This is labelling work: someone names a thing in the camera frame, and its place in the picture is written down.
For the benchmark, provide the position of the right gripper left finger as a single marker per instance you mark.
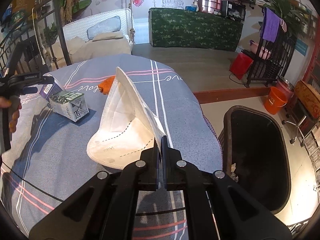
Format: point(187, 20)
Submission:
point(105, 206)

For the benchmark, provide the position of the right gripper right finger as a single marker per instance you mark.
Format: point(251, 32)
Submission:
point(216, 206)

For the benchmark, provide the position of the green milk carton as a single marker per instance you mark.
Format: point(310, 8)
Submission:
point(71, 105)

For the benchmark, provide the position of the white face mask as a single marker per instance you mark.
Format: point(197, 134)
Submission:
point(127, 126)

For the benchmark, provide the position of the black trash bin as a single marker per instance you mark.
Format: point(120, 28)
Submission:
point(254, 153)

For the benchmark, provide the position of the person left hand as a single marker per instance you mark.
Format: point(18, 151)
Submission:
point(6, 103)

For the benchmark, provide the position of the black iron railing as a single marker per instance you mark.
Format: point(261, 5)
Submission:
point(28, 46)

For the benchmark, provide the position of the white swing bed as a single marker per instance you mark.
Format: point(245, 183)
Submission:
point(79, 27)

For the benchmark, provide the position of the orange peel scrap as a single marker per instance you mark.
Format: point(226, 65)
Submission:
point(105, 86)

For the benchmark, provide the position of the beige blanket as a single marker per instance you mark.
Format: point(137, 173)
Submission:
point(105, 44)

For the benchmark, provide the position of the grey blue pillow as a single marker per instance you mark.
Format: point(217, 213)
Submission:
point(106, 26)

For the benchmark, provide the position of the orange plastic bucket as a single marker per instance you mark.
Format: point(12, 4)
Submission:
point(275, 101)

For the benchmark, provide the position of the pink bucket with lid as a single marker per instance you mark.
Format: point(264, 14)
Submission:
point(285, 87)

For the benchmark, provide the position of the rolling stool with cushion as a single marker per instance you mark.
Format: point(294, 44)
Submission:
point(303, 111)

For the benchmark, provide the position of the red bag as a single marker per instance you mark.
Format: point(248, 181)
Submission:
point(240, 65)

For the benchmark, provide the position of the black metal rack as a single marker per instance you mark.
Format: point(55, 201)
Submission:
point(267, 71)

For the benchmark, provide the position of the pink basin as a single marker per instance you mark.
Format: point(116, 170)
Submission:
point(262, 52)

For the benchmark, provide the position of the purple towel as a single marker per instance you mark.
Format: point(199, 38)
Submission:
point(270, 25)

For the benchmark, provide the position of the potted green plant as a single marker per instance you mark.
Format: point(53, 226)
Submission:
point(293, 18)

